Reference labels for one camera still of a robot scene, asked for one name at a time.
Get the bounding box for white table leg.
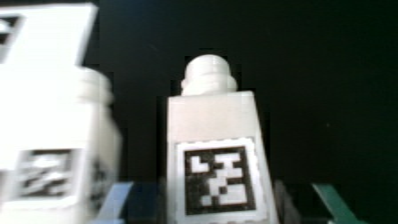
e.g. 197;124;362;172
0;3;120;224
166;55;278;224

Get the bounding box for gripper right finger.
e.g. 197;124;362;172
310;183;369;224

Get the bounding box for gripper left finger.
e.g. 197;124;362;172
94;182;133;224

